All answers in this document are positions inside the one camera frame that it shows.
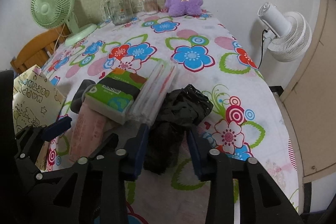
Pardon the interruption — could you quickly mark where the yellow cartoon storage box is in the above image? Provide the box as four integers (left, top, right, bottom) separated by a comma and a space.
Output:
12, 64, 66, 172

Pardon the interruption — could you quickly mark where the glass mason jar mug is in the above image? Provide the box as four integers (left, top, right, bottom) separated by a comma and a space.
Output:
106, 0, 133, 26

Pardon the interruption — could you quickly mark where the beige door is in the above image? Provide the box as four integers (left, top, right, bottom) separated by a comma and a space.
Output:
280, 0, 335, 183

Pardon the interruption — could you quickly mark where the black plastic bag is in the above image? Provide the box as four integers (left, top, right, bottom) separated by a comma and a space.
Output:
143, 84, 213, 175

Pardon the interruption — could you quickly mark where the green desk fan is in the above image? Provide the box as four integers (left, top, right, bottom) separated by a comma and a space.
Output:
30, 0, 97, 46

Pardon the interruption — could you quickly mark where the grey drawstring pouch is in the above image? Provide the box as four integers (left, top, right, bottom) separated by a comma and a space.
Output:
70, 80, 96, 114

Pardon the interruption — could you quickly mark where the green tissue pack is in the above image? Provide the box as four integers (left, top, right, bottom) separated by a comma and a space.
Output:
84, 68, 147, 124

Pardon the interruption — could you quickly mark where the pink tissue pack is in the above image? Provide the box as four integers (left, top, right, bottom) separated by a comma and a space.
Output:
69, 102, 107, 162

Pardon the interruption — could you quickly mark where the clear striped plastic pack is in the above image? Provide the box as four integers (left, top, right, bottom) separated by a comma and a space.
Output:
127, 61, 178, 126

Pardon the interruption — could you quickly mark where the white standing fan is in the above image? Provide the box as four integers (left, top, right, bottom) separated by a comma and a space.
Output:
257, 2, 312, 63

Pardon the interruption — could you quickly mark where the toothpick jar orange lid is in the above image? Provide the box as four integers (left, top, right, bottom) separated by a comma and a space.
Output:
141, 0, 159, 15

